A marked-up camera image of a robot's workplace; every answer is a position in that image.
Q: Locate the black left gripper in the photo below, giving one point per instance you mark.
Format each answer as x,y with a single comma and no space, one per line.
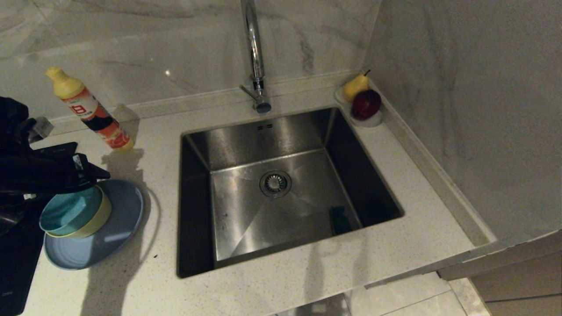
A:
39,173

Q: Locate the yellow bowl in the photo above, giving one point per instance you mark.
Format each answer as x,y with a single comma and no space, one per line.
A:
99,219

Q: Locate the teal bowl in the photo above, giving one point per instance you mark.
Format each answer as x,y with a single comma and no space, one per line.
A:
70,213

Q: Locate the grey blue plate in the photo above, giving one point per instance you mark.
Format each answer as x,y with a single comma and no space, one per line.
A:
125,219

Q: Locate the orange label dish soap bottle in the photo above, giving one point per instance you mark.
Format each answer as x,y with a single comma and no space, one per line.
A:
94,114

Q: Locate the yellow green sponge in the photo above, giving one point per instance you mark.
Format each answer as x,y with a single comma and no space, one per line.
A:
340,219

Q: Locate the stainless steel sink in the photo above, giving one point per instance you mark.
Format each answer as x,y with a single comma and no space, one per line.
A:
342,145

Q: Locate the black glass cooktop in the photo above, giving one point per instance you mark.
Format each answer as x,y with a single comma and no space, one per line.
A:
17,263

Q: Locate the round metal drain strainer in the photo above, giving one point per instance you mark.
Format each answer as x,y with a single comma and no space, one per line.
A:
275,183

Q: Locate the chrome faucet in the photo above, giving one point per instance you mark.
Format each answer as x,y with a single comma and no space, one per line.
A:
257,57

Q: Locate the yellow pear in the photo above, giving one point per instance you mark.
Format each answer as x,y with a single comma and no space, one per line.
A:
354,87

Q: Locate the dark red apple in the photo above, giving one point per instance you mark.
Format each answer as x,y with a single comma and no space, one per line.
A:
365,105

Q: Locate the small white dish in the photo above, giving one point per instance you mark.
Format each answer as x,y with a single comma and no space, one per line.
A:
373,123

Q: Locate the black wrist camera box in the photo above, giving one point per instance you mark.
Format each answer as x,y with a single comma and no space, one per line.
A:
41,127

